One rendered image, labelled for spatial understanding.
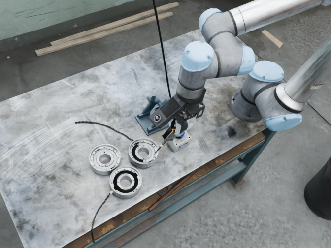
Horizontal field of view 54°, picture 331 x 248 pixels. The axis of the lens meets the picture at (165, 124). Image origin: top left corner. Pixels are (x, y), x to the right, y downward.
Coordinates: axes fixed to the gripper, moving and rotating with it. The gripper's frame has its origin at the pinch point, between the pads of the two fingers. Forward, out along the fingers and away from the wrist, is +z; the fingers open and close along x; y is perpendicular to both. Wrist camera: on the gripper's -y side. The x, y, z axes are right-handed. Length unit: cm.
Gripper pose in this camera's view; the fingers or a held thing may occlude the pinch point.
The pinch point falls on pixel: (173, 131)
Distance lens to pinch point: 108.0
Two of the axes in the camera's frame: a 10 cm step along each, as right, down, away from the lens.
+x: -5.2, -7.4, 4.3
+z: -1.1, 5.6, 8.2
